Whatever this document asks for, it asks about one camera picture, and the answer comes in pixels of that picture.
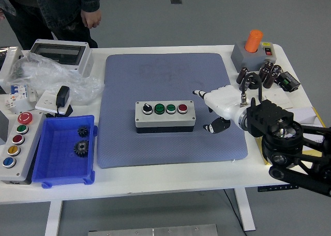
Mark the person's left hand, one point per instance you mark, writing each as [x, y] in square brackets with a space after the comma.
[91, 18]

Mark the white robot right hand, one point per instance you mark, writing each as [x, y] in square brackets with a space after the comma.
[222, 101]

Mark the four-button grey control box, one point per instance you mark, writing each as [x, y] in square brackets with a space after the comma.
[165, 117]

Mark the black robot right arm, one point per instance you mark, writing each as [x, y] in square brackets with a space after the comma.
[284, 132]

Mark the five-button grey control box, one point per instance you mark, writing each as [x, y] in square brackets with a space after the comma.
[27, 142]

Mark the dark cylindrical capacitor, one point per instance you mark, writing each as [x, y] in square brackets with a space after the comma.
[277, 69]
[247, 86]
[242, 74]
[269, 80]
[263, 73]
[269, 65]

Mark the person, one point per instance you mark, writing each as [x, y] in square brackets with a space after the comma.
[51, 8]

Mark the grey distribution box clear lid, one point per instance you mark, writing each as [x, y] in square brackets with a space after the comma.
[58, 52]

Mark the grey block base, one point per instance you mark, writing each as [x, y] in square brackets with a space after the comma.
[245, 60]

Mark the orange cylinder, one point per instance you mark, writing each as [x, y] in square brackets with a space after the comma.
[254, 40]

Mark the clear plastic bag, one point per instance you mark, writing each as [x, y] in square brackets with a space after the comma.
[49, 73]

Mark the black module green terminals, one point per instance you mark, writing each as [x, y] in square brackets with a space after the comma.
[288, 81]

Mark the blue-grey mat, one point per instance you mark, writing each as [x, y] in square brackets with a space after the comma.
[155, 73]

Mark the white yellow-edged booklet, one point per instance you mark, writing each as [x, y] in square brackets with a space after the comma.
[303, 114]

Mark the black power adapter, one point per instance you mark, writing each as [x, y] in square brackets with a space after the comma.
[62, 96]

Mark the dark floor outlet cover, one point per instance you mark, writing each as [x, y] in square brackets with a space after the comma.
[175, 1]

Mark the black table control panel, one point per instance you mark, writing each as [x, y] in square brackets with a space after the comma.
[274, 188]

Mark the white circuit breaker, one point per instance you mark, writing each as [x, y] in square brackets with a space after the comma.
[18, 91]

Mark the white table leg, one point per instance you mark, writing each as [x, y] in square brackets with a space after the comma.
[245, 210]
[53, 218]

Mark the small black gear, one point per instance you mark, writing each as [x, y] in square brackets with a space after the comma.
[83, 131]

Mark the white breaker orange marks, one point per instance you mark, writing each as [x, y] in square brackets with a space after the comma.
[11, 102]

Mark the large black gear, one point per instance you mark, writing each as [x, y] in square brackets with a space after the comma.
[81, 148]

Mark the blue plastic bin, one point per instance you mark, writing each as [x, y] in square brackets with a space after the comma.
[58, 166]

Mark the white wall switch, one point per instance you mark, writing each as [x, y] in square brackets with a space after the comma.
[276, 95]

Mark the white switch red button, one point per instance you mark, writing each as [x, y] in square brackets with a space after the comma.
[268, 51]

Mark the white plastic enclosure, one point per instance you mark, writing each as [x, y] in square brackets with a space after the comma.
[10, 60]

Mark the white wall socket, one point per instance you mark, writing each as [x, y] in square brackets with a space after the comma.
[45, 101]

